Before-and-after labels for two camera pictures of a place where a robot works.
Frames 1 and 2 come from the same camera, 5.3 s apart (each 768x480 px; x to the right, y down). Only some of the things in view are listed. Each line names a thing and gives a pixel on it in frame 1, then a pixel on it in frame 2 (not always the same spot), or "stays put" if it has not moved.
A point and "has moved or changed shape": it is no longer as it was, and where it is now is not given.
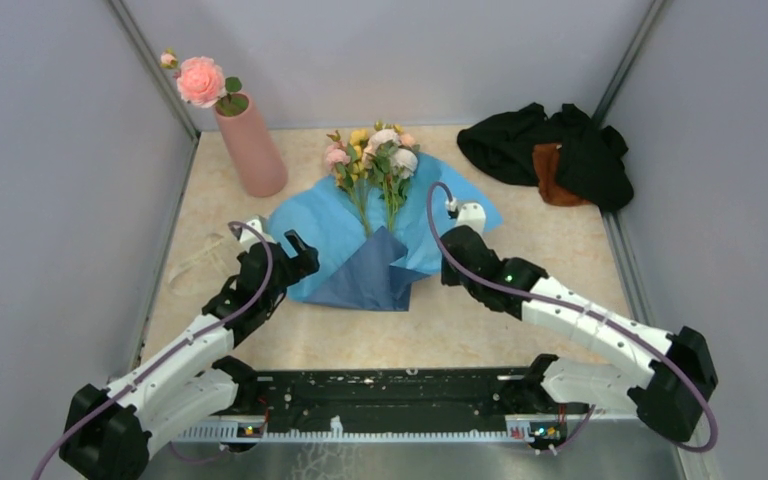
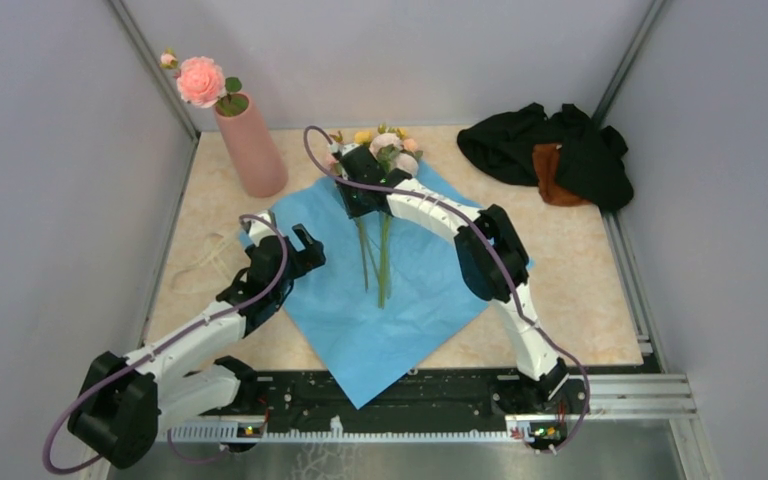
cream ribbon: [182, 280] stays put
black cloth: [591, 156] stays put
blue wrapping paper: [371, 246] has moved or changed shape
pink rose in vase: [201, 81] stays put
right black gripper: [447, 277] to [351, 209]
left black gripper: [304, 263] stays put
